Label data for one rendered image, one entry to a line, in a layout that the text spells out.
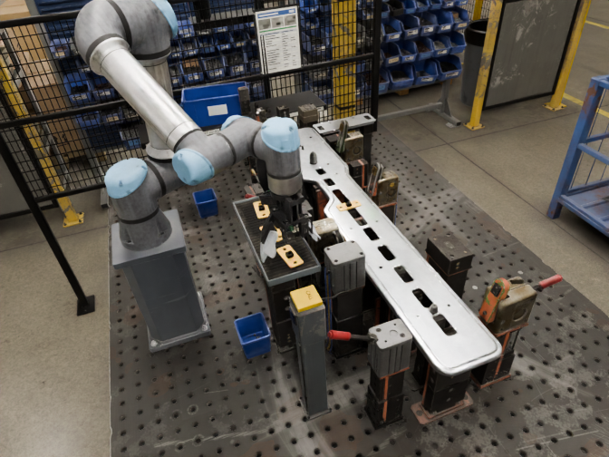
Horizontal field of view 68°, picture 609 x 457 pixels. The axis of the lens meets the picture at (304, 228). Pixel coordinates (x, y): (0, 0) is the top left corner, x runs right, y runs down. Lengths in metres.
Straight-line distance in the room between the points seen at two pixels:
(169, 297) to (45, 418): 1.25
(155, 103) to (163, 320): 0.79
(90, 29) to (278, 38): 1.38
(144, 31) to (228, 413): 1.05
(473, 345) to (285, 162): 0.64
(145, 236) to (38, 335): 1.70
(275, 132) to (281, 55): 1.50
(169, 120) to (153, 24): 0.28
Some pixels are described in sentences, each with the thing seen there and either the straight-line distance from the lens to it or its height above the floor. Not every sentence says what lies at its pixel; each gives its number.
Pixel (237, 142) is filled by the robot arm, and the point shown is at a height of 1.50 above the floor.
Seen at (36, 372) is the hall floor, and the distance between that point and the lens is 2.81.
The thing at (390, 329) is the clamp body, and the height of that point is 1.06.
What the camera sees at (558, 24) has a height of 0.78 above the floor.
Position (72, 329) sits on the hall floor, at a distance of 2.91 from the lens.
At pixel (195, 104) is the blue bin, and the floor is 1.14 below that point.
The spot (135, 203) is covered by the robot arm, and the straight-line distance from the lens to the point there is 1.32.
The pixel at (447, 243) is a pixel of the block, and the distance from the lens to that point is 1.42.
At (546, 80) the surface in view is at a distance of 4.93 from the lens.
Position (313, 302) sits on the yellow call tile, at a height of 1.16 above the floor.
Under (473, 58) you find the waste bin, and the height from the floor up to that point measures 0.48.
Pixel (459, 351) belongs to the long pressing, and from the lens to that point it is 1.19.
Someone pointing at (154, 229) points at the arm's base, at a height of 1.15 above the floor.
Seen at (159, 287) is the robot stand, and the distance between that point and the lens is 1.46.
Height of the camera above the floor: 1.93
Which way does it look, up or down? 38 degrees down
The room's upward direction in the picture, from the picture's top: 5 degrees counter-clockwise
